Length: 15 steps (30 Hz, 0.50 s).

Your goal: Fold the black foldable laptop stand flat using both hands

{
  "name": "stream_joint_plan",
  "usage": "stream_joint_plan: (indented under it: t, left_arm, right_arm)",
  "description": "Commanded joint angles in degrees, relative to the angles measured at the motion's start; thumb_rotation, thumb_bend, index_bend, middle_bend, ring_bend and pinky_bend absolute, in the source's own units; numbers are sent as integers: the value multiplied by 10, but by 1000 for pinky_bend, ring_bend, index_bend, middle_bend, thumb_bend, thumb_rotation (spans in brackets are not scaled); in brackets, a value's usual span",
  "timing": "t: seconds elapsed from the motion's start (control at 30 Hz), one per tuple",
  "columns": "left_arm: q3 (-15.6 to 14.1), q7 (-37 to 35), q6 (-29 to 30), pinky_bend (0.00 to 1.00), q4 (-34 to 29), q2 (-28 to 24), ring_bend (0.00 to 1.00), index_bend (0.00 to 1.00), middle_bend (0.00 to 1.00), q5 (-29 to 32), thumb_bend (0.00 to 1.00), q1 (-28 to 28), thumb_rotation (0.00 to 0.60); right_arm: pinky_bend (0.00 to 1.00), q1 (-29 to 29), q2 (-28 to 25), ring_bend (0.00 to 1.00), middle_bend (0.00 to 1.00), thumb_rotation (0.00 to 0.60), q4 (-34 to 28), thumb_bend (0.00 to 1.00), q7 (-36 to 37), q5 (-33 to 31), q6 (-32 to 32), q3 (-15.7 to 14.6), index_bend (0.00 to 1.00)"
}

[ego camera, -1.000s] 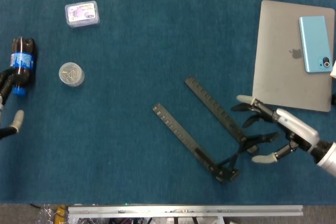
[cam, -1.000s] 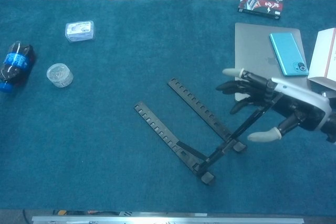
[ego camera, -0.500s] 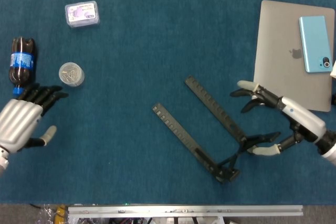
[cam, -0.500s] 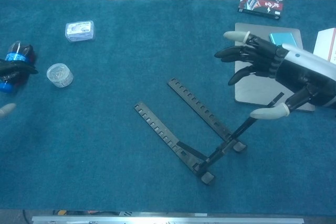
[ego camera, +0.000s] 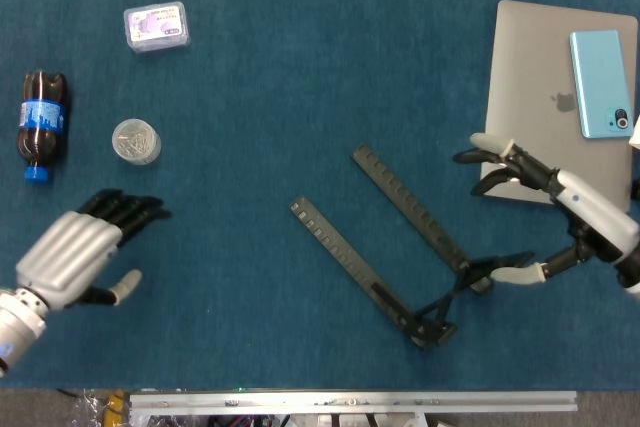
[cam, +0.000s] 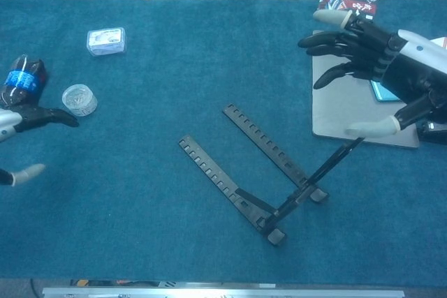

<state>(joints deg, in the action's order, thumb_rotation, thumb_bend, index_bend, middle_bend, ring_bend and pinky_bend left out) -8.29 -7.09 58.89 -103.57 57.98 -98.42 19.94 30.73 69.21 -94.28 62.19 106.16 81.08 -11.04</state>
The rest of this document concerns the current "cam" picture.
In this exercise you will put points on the teal table cloth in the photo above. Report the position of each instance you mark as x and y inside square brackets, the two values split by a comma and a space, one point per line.
[139, 190]

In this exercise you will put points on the red black small box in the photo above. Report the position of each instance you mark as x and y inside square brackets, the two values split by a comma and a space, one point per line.
[338, 1]

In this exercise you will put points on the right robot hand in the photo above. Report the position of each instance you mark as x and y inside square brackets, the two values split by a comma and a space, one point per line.
[412, 67]

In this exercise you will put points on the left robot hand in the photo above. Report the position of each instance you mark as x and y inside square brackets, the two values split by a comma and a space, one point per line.
[35, 118]

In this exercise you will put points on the clear plastic card box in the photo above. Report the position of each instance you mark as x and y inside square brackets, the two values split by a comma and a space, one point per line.
[106, 41]

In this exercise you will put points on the small black device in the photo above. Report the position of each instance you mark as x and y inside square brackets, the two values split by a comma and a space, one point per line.
[431, 134]

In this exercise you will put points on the aluminium profile rail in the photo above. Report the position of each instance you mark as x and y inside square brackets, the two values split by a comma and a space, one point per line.
[223, 292]

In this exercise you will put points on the light blue smartphone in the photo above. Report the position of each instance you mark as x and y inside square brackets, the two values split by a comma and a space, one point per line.
[382, 94]

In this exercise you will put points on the grey laptop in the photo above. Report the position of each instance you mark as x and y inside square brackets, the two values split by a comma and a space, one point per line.
[342, 109]

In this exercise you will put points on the cola bottle blue label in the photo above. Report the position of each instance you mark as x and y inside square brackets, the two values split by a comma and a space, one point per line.
[21, 80]

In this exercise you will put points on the clear round jar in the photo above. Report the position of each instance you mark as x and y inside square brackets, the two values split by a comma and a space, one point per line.
[79, 100]

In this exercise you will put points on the white cardboard box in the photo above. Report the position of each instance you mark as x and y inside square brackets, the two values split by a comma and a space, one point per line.
[441, 42]

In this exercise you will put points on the black folding laptop stand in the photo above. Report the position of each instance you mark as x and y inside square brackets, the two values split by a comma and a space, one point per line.
[209, 172]

